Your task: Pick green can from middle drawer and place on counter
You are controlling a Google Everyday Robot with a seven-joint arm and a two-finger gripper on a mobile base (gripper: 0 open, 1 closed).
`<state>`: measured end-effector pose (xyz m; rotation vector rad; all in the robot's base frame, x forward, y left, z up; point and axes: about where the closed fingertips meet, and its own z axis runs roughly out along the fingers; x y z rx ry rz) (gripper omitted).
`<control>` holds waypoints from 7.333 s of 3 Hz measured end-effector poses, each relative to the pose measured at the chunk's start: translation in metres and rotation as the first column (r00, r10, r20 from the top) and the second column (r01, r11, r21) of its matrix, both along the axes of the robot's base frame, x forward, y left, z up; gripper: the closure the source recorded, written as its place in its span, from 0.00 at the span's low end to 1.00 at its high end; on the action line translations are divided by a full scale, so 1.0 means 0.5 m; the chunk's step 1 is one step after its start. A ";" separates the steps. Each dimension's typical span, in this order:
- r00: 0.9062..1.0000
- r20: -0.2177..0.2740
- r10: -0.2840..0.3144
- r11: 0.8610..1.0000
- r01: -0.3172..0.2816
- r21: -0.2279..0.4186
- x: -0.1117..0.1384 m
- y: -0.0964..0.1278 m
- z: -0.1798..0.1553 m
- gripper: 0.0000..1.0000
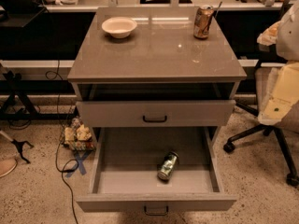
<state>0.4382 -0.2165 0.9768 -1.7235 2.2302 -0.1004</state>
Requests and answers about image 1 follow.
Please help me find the green soda can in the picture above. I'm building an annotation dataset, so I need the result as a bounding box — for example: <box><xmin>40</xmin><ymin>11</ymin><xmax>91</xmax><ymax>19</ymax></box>
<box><xmin>157</xmin><ymin>151</ymin><xmax>179</xmax><ymax>181</ymax></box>

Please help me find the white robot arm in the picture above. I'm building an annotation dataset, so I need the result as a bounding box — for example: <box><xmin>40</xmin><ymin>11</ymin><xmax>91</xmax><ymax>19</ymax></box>
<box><xmin>257</xmin><ymin>0</ymin><xmax>299</xmax><ymax>125</ymax></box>

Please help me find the grey drawer cabinet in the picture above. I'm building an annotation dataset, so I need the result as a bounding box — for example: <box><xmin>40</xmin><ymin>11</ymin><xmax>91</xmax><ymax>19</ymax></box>
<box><xmin>66</xmin><ymin>5</ymin><xmax>248</xmax><ymax>213</ymax></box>

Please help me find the open grey middle drawer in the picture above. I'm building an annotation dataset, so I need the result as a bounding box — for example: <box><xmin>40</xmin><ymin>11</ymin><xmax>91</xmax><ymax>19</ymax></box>
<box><xmin>77</xmin><ymin>127</ymin><xmax>236</xmax><ymax>212</ymax></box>

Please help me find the brown soda can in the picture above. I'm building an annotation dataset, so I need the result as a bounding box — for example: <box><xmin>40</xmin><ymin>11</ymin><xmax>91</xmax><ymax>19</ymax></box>
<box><xmin>193</xmin><ymin>5</ymin><xmax>214</xmax><ymax>39</ymax></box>

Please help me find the pile of snack bags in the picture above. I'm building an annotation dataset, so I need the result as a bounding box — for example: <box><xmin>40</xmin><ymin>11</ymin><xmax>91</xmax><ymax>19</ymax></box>
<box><xmin>62</xmin><ymin>117</ymin><xmax>96</xmax><ymax>151</ymax></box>

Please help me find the white bowl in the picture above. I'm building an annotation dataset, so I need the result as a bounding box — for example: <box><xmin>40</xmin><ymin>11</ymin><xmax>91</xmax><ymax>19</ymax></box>
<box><xmin>102</xmin><ymin>17</ymin><xmax>137</xmax><ymax>39</ymax></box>

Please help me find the blue tape cross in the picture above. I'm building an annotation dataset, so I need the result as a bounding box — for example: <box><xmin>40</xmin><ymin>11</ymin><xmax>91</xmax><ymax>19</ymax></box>
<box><xmin>65</xmin><ymin>150</ymin><xmax>91</xmax><ymax>177</ymax></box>

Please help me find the black stand foot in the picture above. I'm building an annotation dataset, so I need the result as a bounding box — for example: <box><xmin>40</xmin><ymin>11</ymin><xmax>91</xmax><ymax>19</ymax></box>
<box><xmin>0</xmin><ymin>129</ymin><xmax>33</xmax><ymax>163</ymax></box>

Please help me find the office chair with beige seat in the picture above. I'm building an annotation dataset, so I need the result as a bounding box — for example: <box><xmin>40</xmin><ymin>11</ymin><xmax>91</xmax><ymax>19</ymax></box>
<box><xmin>222</xmin><ymin>0</ymin><xmax>299</xmax><ymax>187</ymax></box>

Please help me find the black top drawer handle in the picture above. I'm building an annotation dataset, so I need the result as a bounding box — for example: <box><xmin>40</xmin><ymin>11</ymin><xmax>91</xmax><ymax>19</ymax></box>
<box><xmin>142</xmin><ymin>116</ymin><xmax>167</xmax><ymax>123</ymax></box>

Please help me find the black drawer handle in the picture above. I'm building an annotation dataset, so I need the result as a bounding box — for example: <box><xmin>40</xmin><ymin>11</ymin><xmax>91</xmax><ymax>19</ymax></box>
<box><xmin>143</xmin><ymin>206</ymin><xmax>169</xmax><ymax>217</ymax></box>
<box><xmin>142</xmin><ymin>116</ymin><xmax>167</xmax><ymax>123</ymax></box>

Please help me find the black floor cable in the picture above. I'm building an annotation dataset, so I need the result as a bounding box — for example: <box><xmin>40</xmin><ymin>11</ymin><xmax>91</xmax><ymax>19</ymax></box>
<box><xmin>45</xmin><ymin>59</ymin><xmax>79</xmax><ymax>224</ymax></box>

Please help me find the black middle drawer handle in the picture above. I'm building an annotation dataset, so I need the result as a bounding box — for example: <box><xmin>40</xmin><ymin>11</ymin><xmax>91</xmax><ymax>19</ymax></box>
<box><xmin>143</xmin><ymin>206</ymin><xmax>169</xmax><ymax>217</ymax></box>

